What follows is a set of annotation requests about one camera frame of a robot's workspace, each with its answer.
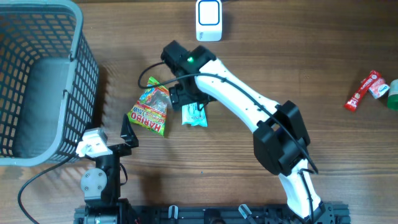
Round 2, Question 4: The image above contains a white barcode scanner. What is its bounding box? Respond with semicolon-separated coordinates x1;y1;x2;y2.
195;0;223;42

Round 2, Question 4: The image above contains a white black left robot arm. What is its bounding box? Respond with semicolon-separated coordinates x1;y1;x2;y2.
73;114;141;224

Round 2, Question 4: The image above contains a grey plastic mesh basket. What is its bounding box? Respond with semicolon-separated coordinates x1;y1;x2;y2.
1;1;100;167

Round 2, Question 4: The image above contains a red tissue pack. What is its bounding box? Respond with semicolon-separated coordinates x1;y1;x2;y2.
368;78;390;99

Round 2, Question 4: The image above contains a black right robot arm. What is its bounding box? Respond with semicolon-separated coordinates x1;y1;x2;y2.
160;40;335;223

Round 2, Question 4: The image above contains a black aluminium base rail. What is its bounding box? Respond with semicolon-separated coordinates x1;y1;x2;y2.
73;203;351;224

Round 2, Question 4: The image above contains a green Haribo candy bag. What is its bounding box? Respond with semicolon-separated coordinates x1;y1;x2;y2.
127;85;171;136

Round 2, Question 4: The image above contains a green lid small jar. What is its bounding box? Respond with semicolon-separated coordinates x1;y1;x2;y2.
387;79;398;110

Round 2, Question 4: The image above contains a red Nescafe stick pack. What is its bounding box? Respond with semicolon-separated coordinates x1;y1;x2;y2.
344;70;381;112

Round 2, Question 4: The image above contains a mint green wipes pack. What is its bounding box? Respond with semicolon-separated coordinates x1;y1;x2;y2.
182;103;208;127

